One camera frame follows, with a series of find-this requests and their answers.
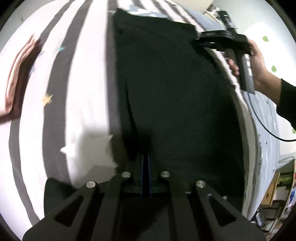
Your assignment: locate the person's right hand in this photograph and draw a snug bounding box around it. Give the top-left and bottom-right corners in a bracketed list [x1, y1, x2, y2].
[225, 39, 271, 81]

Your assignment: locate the black printed t-shirt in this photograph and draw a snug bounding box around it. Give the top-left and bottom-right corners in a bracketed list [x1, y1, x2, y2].
[43, 8, 246, 241]

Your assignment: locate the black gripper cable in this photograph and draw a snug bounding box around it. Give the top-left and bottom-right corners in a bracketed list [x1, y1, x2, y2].
[248, 92, 296, 141]

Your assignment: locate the pink folded garment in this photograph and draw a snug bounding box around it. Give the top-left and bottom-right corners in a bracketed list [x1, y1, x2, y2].
[0, 35, 35, 116]

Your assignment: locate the bed with striped sheet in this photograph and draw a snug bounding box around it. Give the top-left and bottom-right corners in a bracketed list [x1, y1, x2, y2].
[0, 0, 285, 225]

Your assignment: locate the dark red folded garment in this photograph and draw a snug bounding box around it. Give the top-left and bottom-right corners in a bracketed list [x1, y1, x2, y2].
[0, 39, 43, 124]

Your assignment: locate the white nightstand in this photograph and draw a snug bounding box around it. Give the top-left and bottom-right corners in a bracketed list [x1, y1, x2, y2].
[203, 7, 219, 17]

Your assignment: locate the cluttered wooden shelf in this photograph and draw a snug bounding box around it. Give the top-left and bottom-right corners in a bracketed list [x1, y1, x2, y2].
[251, 158, 296, 232]

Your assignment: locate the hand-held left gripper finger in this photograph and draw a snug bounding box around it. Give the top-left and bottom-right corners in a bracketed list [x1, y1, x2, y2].
[146, 153, 266, 241]
[22, 153, 146, 241]

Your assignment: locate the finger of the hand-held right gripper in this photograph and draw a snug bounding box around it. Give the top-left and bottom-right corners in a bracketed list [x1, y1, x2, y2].
[190, 37, 216, 50]

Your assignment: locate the person's right forearm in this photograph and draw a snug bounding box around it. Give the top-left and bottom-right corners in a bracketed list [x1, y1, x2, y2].
[254, 70, 296, 130]

